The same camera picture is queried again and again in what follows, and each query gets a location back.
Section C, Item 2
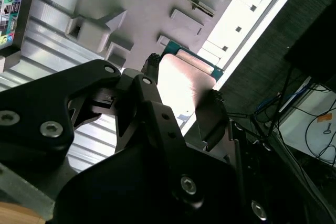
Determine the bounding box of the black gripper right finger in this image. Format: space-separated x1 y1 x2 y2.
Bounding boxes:
195 89 276 224

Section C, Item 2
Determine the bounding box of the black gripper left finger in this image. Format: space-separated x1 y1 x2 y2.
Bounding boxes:
0 52 206 206

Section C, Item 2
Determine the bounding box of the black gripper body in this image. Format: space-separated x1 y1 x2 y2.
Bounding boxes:
53 84 248 224

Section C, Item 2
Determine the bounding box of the silver CPU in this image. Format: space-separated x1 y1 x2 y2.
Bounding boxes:
156 39 225 120

